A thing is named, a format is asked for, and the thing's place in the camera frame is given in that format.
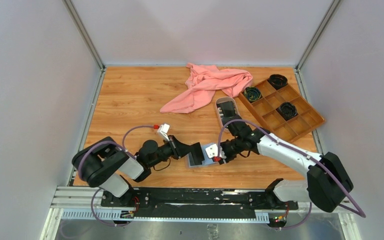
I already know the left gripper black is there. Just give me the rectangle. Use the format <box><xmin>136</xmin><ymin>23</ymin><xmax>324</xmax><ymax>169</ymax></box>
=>
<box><xmin>148</xmin><ymin>135</ymin><xmax>194</xmax><ymax>168</ymax></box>

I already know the pink card holder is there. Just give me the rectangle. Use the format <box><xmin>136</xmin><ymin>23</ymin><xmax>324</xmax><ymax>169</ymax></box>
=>
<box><xmin>186</xmin><ymin>142</ymin><xmax>218</xmax><ymax>168</ymax></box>

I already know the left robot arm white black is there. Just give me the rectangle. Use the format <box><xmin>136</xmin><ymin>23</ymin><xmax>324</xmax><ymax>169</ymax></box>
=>
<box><xmin>71</xmin><ymin>135</ymin><xmax>202</xmax><ymax>207</ymax></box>

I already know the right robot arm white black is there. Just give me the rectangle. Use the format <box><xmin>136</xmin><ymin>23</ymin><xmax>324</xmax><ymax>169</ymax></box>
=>
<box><xmin>213</xmin><ymin>117</ymin><xmax>362</xmax><ymax>214</ymax></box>

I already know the pink oval card tray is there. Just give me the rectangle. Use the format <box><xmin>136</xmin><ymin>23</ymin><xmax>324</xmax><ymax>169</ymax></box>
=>
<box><xmin>215</xmin><ymin>96</ymin><xmax>240</xmax><ymax>127</ymax></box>

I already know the brown divided wooden tray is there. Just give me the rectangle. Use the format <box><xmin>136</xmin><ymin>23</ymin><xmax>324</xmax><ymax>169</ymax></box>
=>
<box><xmin>238</xmin><ymin>74</ymin><xmax>325</xmax><ymax>142</ymax></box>

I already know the dark green coiled item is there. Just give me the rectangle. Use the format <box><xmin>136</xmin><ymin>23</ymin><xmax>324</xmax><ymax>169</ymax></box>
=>
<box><xmin>242</xmin><ymin>86</ymin><xmax>262</xmax><ymax>103</ymax></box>

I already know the black coiled item near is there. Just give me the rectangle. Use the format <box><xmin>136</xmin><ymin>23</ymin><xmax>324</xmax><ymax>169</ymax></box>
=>
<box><xmin>276</xmin><ymin>102</ymin><xmax>298</xmax><ymax>121</ymax></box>

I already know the pink cloth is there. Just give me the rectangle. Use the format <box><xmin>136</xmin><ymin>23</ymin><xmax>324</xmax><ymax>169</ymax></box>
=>
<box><xmin>159</xmin><ymin>63</ymin><xmax>253</xmax><ymax>114</ymax></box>

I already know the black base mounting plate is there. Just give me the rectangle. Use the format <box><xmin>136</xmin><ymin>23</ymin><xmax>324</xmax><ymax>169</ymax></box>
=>
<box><xmin>100</xmin><ymin>187</ymin><xmax>298</xmax><ymax>219</ymax></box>

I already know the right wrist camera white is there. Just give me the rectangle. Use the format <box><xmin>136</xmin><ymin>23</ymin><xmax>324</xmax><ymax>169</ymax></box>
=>
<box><xmin>204</xmin><ymin>143</ymin><xmax>226</xmax><ymax>159</ymax></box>

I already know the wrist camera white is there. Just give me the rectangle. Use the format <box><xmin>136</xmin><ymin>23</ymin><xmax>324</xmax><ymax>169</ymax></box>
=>
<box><xmin>156</xmin><ymin>123</ymin><xmax>170</xmax><ymax>141</ymax></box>
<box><xmin>204</xmin><ymin>143</ymin><xmax>226</xmax><ymax>159</ymax></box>

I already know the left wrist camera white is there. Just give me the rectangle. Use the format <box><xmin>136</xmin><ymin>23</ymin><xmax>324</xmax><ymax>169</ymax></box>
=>
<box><xmin>156</xmin><ymin>123</ymin><xmax>170</xmax><ymax>141</ymax></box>

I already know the aluminium rail frame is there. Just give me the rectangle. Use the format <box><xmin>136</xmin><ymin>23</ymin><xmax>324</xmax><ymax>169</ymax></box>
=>
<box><xmin>40</xmin><ymin>186</ymin><xmax>362</xmax><ymax>240</ymax></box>

